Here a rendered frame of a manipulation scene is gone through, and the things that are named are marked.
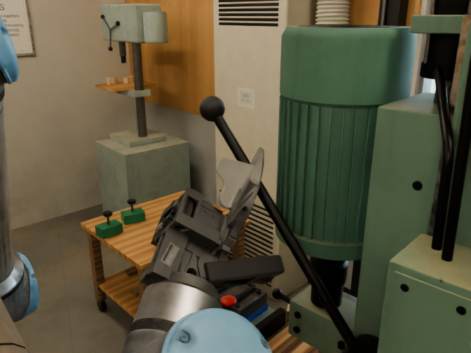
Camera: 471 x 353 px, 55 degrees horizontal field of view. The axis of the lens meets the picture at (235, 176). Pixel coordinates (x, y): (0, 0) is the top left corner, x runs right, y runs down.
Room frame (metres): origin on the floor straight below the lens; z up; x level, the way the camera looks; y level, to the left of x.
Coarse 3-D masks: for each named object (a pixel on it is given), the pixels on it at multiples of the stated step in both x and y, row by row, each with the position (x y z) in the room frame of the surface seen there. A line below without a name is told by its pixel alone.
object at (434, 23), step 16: (432, 0) 0.53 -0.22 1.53; (448, 0) 0.52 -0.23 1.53; (464, 0) 0.51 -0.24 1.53; (416, 16) 0.53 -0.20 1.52; (432, 16) 0.52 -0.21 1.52; (448, 16) 0.50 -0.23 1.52; (416, 32) 0.53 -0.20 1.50; (432, 32) 0.51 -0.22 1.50; (448, 32) 0.50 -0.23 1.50; (432, 48) 0.53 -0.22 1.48; (448, 48) 0.51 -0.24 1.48; (432, 64) 0.52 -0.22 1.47; (448, 64) 0.51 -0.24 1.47; (448, 80) 0.51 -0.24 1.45
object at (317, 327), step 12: (300, 300) 0.63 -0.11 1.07; (348, 300) 0.63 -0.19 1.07; (300, 312) 0.62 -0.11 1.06; (312, 312) 0.61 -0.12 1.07; (324, 312) 0.60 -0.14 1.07; (348, 312) 0.60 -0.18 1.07; (300, 324) 0.62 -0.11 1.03; (312, 324) 0.60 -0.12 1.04; (324, 324) 0.59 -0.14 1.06; (348, 324) 0.57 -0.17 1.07; (300, 336) 0.62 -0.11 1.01; (312, 336) 0.60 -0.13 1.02; (324, 336) 0.59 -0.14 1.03; (336, 336) 0.57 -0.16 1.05; (324, 348) 0.59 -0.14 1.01
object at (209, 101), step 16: (208, 96) 0.61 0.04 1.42; (208, 112) 0.59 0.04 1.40; (224, 128) 0.58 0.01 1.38; (240, 160) 0.56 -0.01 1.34; (272, 208) 0.53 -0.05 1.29; (288, 240) 0.51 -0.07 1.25; (304, 256) 0.49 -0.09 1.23; (304, 272) 0.49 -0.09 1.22; (320, 288) 0.47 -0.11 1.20; (336, 320) 0.45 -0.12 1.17; (352, 336) 0.44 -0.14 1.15; (368, 336) 0.45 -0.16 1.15; (352, 352) 0.42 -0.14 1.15; (368, 352) 0.42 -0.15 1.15
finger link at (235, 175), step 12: (216, 168) 0.52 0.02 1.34; (228, 168) 0.52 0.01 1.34; (240, 168) 0.53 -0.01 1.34; (252, 168) 0.53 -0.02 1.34; (228, 180) 0.52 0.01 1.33; (240, 180) 0.52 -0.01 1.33; (252, 180) 0.52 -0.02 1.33; (228, 192) 0.51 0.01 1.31; (240, 192) 0.51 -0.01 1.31; (228, 204) 0.51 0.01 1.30
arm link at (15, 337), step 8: (0, 304) 0.28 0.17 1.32; (0, 312) 0.27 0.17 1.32; (0, 320) 0.26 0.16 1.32; (8, 320) 0.27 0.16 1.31; (0, 328) 0.25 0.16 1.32; (8, 328) 0.26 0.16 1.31; (16, 328) 0.27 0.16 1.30; (0, 336) 0.24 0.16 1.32; (8, 336) 0.25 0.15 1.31; (16, 336) 0.26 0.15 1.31; (0, 344) 0.24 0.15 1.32; (8, 344) 0.24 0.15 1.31; (16, 344) 0.25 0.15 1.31; (24, 344) 0.26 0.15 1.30; (0, 352) 0.23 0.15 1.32; (8, 352) 0.24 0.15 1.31; (16, 352) 0.24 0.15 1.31; (24, 352) 0.25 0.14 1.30
